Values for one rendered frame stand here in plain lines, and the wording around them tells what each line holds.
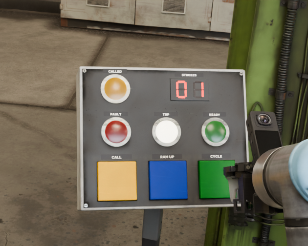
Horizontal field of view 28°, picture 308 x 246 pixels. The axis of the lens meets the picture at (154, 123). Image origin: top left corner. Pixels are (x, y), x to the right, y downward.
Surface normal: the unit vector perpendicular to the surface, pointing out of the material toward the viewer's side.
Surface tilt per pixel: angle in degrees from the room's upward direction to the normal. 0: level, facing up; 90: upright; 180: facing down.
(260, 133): 30
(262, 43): 90
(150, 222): 90
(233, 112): 60
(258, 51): 90
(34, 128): 0
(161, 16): 90
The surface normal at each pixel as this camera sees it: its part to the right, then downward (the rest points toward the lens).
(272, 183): -0.96, 0.17
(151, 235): -0.25, 0.34
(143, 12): -0.03, 0.37
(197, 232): 0.07, -0.93
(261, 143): 0.15, -0.61
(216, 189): 0.20, -0.14
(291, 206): -0.89, 0.03
